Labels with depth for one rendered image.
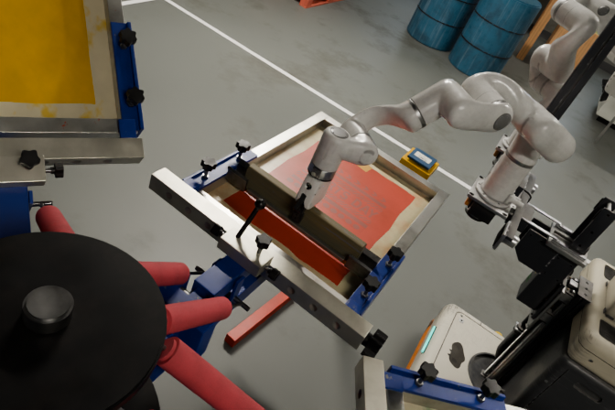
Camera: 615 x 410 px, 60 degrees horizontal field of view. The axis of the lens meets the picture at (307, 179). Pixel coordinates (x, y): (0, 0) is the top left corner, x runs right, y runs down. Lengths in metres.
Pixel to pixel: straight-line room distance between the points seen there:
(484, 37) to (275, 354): 4.61
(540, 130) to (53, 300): 1.24
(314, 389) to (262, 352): 0.27
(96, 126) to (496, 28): 5.27
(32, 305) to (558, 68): 1.73
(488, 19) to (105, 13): 5.09
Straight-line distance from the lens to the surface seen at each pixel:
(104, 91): 1.48
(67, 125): 1.39
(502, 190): 1.78
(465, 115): 1.37
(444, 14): 6.56
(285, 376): 2.43
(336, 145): 1.34
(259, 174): 1.54
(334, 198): 1.74
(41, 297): 0.78
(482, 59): 6.33
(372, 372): 1.24
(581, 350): 2.05
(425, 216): 1.83
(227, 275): 1.26
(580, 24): 1.94
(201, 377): 0.92
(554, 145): 1.62
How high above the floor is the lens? 1.97
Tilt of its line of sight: 35 degrees down
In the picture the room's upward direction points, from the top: 24 degrees clockwise
